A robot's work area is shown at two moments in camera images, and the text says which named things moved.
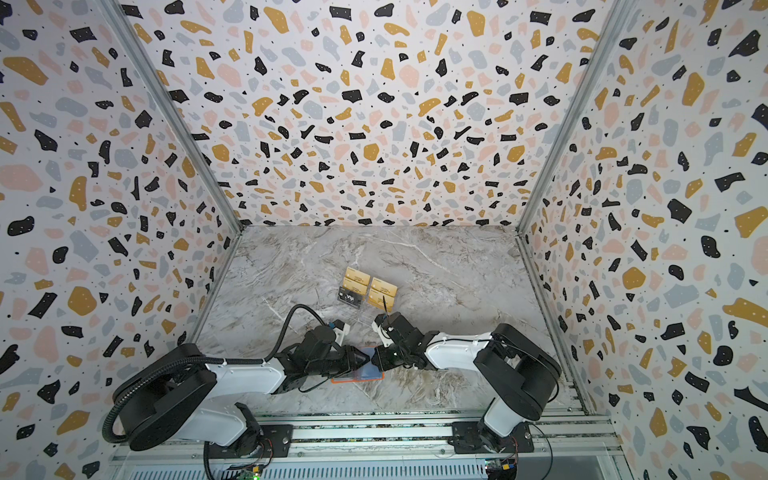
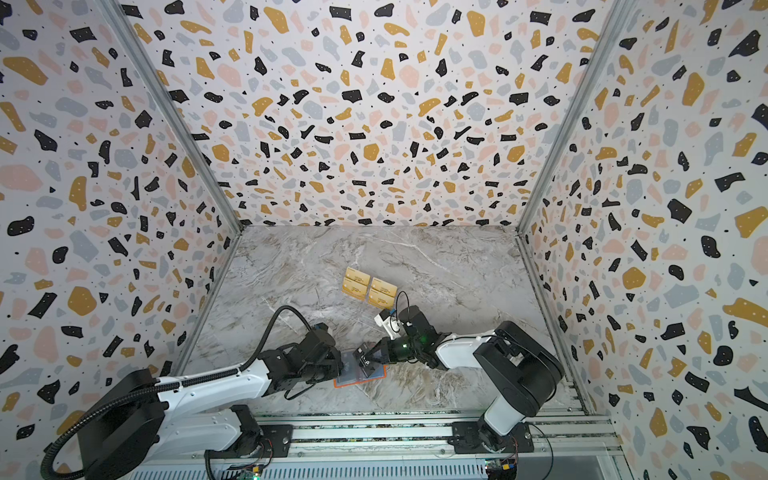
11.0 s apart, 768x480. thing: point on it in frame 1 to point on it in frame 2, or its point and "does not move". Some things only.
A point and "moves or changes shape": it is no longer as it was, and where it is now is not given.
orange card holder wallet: [368, 372] does not move
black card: [349, 297] moves or changes shape
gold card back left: [358, 276] does not move
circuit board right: [501, 468] does not move
